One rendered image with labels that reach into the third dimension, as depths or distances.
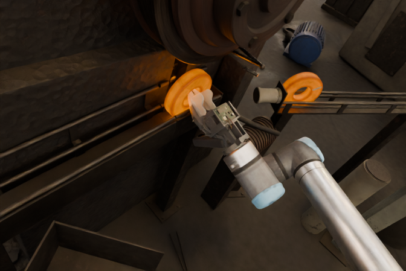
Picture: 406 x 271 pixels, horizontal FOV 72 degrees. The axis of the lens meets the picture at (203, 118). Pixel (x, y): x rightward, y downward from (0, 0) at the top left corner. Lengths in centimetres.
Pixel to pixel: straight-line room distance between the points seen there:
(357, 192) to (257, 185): 74
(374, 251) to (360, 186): 67
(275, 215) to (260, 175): 90
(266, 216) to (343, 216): 87
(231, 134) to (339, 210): 31
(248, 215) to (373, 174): 61
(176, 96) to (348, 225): 51
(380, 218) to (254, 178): 88
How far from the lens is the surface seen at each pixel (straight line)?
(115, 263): 67
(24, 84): 58
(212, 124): 74
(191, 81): 74
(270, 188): 74
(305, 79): 107
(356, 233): 74
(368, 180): 135
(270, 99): 105
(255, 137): 109
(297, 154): 85
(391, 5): 330
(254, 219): 155
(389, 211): 148
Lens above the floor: 125
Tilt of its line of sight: 43 degrees down
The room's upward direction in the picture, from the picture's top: 22 degrees clockwise
